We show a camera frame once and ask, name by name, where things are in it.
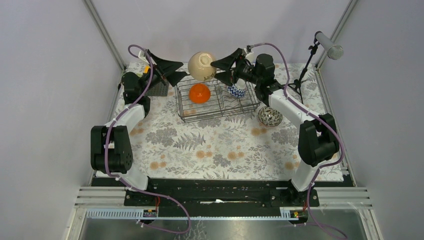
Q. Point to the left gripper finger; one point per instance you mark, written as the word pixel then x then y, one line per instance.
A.
pixel 175 65
pixel 175 77

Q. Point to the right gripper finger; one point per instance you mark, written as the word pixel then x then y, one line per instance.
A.
pixel 226 77
pixel 227 62

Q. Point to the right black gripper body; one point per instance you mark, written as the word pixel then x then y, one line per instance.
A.
pixel 243 71

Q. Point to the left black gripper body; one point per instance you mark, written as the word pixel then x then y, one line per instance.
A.
pixel 157 75

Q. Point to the blue zigzag pattern bowl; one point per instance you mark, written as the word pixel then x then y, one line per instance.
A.
pixel 236 92

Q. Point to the beige bowl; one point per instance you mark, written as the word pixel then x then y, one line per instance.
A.
pixel 200 68

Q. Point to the orange bowl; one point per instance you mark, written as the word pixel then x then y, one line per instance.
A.
pixel 199 93

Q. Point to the pink speckled bowl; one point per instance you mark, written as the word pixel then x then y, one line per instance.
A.
pixel 269 116

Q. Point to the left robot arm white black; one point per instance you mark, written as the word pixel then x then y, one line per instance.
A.
pixel 110 145

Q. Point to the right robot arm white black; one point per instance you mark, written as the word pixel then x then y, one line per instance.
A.
pixel 317 135

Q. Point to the orange yellow block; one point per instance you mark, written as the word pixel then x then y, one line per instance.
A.
pixel 146 69

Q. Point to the dark grey building plate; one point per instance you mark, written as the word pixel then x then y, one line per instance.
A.
pixel 159 90

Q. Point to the black microphone tripod stand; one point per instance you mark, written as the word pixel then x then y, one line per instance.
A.
pixel 297 83

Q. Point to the silver microphone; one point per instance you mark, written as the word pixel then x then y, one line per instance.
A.
pixel 334 51

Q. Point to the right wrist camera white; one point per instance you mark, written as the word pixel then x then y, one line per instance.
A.
pixel 249 54

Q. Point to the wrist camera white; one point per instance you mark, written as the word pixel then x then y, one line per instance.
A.
pixel 249 54
pixel 142 57

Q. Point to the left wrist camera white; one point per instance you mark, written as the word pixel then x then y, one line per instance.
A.
pixel 142 57

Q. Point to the black wire dish rack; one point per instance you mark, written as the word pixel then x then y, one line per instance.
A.
pixel 220 104

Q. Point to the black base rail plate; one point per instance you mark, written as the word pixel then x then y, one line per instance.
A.
pixel 220 198

